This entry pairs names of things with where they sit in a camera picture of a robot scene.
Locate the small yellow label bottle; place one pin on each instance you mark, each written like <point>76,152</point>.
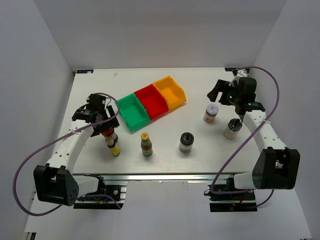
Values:
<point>115,151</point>

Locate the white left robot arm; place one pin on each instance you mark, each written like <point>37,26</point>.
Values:
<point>54,181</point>

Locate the yellow cap sauce bottle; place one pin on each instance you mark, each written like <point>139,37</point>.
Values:
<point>146,144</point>

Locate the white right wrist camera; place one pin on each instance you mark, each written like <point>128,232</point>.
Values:
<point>237,74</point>

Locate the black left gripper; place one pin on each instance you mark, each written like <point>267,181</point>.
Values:
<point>96,132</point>

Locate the right blue corner label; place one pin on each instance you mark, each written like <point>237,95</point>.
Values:
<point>231,69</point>

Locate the aluminium front rail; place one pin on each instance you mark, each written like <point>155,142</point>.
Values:
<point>158,177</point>

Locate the black lid white powder jar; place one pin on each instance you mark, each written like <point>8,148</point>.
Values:
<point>232,128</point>

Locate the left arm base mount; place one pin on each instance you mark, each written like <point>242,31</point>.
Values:
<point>111,198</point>

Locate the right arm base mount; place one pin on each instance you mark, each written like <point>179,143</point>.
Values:
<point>229,203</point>

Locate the black lid spice jar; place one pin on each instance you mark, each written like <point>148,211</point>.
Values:
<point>186,142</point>

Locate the yellow plastic bin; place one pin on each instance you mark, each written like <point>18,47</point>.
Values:
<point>173,94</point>

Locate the red plastic bin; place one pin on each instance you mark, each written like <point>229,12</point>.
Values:
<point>153,101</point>

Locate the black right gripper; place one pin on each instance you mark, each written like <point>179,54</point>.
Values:
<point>222,86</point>

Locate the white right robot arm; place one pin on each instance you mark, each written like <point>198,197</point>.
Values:
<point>277,165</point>

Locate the red cap dark sauce jar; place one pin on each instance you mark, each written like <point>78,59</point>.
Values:
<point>110,134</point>

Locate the left blue corner label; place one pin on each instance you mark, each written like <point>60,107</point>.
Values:
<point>84,71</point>

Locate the green plastic bin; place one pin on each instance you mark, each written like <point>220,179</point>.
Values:
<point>133,112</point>

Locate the blue corner label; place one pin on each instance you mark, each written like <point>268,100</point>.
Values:
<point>84,71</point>
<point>231,69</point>

